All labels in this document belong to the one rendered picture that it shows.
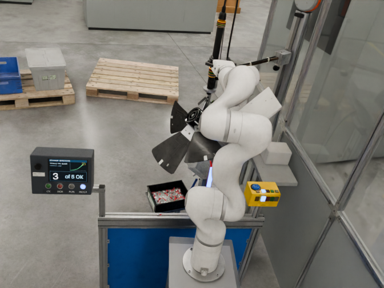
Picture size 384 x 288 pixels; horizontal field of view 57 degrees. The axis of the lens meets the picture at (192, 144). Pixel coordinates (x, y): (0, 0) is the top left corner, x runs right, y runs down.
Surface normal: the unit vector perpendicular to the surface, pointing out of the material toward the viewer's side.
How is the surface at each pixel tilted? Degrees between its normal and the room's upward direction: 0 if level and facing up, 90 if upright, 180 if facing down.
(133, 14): 90
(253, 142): 97
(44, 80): 95
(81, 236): 0
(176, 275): 1
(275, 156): 90
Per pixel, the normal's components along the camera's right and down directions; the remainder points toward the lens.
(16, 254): 0.14, -0.82
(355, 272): -0.98, -0.04
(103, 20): 0.30, 0.57
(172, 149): -0.30, -0.19
